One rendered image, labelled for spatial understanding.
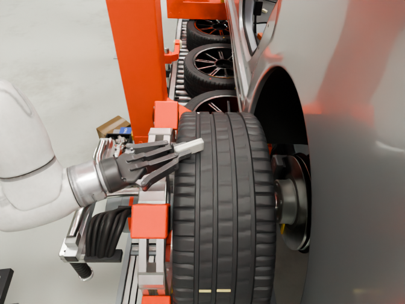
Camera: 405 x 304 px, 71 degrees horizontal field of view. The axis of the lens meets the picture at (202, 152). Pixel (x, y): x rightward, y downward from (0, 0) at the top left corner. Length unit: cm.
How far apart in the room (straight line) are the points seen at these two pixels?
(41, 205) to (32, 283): 138
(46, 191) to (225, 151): 39
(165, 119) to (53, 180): 43
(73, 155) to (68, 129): 33
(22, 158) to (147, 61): 68
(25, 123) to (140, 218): 28
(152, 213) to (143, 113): 73
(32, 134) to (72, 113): 230
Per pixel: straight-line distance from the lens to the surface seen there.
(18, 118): 57
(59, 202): 62
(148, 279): 76
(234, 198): 66
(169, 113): 92
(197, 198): 65
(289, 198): 97
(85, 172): 62
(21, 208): 63
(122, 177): 63
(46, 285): 194
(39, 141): 59
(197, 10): 310
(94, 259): 79
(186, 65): 236
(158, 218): 61
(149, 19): 107
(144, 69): 116
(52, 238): 206
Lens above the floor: 168
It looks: 47 degrees down
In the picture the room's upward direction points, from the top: 2 degrees clockwise
